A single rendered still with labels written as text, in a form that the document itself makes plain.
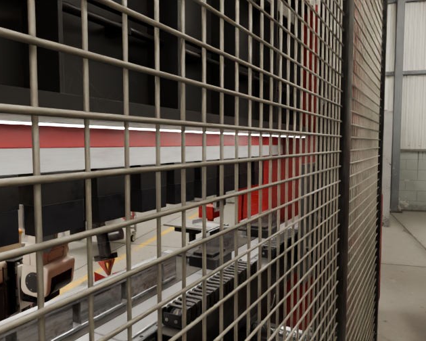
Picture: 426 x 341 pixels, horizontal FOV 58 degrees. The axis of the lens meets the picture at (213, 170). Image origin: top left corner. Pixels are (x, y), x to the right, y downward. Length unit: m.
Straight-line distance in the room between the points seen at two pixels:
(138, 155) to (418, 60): 8.14
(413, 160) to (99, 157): 8.15
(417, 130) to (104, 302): 8.16
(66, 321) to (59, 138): 0.51
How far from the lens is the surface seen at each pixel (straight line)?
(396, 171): 8.69
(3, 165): 1.00
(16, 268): 2.30
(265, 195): 2.73
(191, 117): 1.26
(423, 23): 9.29
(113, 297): 1.34
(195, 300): 0.97
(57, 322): 1.20
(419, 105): 8.98
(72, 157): 1.12
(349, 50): 0.71
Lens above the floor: 1.41
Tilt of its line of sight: 4 degrees down
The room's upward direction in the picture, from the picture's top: straight up
